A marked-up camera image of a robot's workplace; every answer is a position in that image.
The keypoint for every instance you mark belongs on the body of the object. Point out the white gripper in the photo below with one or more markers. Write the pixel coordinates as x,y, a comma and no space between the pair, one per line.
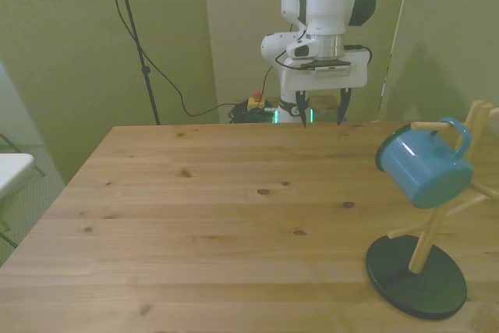
331,82

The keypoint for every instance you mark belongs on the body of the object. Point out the blue enamel mug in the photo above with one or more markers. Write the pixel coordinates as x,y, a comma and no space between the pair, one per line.
421,169

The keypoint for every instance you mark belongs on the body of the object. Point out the yellow emergency stop box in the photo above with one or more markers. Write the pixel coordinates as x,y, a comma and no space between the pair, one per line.
253,104

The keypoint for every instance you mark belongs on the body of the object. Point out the white folding table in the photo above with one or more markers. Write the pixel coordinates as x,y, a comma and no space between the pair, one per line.
11,169

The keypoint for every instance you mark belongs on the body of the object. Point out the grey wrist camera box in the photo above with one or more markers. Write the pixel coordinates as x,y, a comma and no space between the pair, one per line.
333,69

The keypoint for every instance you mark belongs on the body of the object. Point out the black camera stand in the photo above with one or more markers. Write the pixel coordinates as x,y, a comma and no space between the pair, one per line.
132,29

